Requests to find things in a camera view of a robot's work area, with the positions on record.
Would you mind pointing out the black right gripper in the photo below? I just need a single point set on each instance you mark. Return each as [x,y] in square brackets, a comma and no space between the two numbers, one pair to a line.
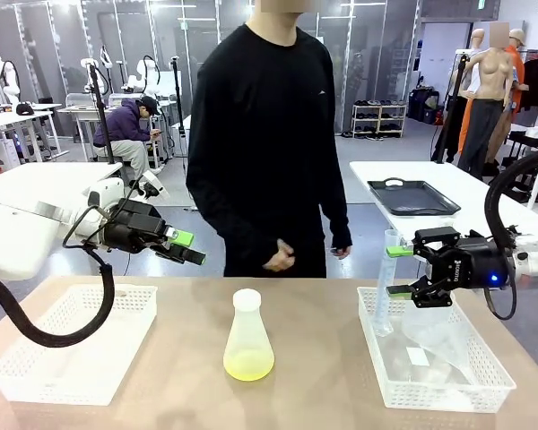
[477,264]

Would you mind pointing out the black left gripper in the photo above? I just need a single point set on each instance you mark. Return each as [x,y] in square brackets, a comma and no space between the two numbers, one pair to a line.
[132,226]

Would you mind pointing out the clear plastic graduated cylinder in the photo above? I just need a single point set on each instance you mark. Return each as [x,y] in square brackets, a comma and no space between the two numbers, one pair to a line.
[385,291]

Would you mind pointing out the clear plastic funnel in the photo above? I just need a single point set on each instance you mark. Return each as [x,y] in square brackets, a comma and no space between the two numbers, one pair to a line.
[448,358]

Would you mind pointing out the translucent plastic conical flask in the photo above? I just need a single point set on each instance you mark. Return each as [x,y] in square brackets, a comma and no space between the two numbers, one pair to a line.
[249,345]

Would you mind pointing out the person's right forearm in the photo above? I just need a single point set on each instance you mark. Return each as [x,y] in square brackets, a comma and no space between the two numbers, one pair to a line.
[233,233]

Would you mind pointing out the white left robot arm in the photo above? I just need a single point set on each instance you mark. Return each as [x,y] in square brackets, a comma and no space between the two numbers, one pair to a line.
[22,242]

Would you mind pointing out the person's left forearm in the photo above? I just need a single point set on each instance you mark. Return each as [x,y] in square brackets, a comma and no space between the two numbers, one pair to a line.
[338,219]

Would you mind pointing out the person's left hand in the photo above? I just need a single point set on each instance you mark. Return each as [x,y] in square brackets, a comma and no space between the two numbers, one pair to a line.
[342,251]

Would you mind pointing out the person's right hand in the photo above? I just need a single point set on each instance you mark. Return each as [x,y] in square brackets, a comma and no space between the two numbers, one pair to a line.
[280,256]

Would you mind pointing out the black plastic tray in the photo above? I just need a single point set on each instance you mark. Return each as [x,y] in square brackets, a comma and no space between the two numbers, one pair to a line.
[412,197]

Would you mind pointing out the white paper label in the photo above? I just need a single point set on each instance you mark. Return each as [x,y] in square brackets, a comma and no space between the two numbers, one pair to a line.
[417,356]

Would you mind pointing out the seated person purple hoodie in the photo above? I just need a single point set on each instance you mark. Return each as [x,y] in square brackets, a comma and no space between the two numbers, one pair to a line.
[121,130]

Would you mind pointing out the white perforated plastic basket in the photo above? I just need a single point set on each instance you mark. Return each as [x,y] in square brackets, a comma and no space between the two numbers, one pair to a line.
[475,394]
[72,340]

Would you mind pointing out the person in black sweater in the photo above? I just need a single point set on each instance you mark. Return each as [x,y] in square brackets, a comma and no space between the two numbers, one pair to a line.
[269,134]

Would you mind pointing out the wooden shoe rack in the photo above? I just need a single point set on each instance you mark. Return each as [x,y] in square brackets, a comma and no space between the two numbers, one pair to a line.
[379,118]

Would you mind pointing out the black luggage pile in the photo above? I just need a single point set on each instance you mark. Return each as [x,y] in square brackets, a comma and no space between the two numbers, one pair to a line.
[423,105]

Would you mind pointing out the white side table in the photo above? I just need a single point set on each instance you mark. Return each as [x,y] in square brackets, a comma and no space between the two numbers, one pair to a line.
[40,172]

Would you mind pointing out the bare beige mannequin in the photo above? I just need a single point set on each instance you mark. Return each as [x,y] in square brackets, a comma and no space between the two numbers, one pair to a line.
[491,76]

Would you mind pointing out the black baseball cap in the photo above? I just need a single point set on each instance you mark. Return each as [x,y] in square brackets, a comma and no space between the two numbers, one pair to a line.
[24,109]

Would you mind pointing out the white office desk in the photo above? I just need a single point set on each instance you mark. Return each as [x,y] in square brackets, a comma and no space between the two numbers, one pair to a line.
[13,118]

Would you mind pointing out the white mannequin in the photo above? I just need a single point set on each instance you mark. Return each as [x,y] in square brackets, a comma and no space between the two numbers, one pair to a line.
[476,49]

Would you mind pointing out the mannequin in orange clothes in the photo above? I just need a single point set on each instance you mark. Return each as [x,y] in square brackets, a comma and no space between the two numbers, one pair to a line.
[515,58]

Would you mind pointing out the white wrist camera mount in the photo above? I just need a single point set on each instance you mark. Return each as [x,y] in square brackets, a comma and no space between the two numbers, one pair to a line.
[154,186]

